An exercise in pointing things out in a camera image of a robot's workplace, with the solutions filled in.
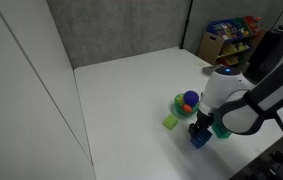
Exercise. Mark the green bowl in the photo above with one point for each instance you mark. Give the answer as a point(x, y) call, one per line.
point(182, 109)

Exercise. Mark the red toy bin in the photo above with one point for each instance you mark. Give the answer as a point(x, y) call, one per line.
point(251, 24)

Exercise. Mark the orange toy piece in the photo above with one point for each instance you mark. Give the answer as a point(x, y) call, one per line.
point(187, 107)

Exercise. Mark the blue toy bin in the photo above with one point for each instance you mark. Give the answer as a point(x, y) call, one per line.
point(222, 28)

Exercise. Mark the neon blue block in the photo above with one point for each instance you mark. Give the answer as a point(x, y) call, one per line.
point(198, 142)

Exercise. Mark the navy blue block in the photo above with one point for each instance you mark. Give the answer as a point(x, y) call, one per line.
point(204, 134)

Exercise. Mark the purple ball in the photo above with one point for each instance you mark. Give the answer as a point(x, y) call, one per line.
point(191, 97)

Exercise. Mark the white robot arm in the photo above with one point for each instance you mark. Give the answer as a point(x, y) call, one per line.
point(227, 90)

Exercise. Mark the wooden toy shelf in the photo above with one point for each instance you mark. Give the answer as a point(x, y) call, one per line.
point(229, 43)

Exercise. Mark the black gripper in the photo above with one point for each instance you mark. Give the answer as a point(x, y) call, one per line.
point(204, 118)

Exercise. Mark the light green block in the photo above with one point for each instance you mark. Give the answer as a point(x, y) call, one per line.
point(170, 122)

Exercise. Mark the yellow toy piece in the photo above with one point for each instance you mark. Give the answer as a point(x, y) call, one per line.
point(179, 100)

